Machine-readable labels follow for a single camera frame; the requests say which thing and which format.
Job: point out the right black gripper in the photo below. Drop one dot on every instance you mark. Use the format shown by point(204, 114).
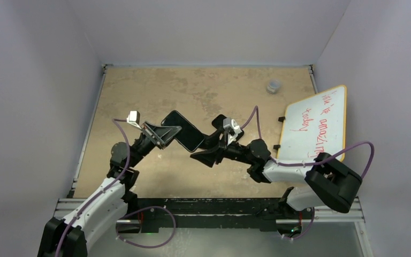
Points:
point(208, 157)

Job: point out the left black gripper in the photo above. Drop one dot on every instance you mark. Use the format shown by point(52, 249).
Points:
point(158, 133)

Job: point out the black phone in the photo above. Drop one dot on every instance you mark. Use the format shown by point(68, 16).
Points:
point(189, 136)

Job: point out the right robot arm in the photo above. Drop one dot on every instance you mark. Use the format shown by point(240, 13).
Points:
point(327, 182)

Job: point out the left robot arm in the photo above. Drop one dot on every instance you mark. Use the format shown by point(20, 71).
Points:
point(78, 231)

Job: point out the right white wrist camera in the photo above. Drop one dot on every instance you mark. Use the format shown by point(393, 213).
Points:
point(231, 130)

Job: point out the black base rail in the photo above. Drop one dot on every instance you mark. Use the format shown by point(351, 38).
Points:
point(264, 214)

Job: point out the whiteboard with yellow frame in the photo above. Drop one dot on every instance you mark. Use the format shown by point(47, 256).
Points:
point(314, 125)

